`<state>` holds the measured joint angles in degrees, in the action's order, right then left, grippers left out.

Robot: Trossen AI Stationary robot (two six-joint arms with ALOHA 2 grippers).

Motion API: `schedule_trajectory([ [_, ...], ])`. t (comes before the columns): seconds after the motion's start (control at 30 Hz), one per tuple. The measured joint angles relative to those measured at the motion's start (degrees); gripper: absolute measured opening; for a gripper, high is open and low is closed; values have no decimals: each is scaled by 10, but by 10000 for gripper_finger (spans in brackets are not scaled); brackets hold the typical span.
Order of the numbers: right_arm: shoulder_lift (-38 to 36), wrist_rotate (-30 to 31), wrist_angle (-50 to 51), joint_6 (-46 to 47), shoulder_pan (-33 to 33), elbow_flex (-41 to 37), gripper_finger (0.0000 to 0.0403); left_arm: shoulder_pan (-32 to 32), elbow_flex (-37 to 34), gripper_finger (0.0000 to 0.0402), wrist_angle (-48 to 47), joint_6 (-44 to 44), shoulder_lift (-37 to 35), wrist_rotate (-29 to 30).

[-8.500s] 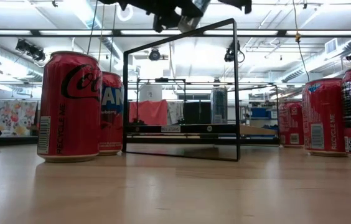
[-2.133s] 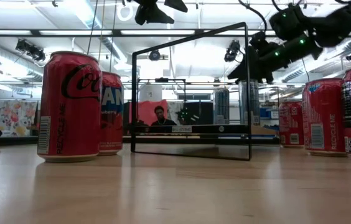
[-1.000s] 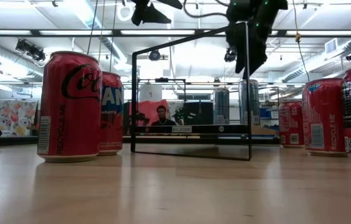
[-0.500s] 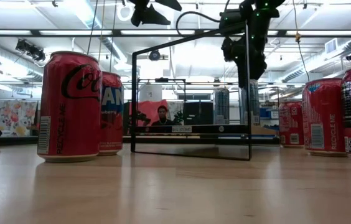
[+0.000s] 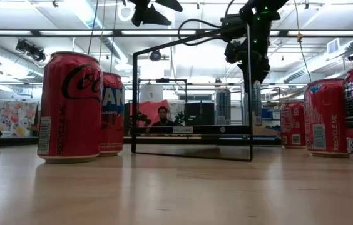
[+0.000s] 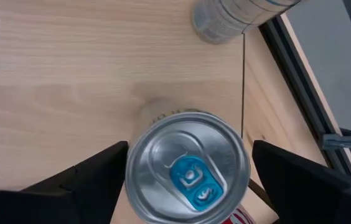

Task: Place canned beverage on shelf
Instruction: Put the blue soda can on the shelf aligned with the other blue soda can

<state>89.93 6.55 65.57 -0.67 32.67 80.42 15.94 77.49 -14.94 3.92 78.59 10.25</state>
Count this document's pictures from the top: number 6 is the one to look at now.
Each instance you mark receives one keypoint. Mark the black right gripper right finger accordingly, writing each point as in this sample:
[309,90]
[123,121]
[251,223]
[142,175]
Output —
[312,199]

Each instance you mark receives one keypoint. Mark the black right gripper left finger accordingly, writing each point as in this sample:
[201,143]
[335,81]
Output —
[69,199]

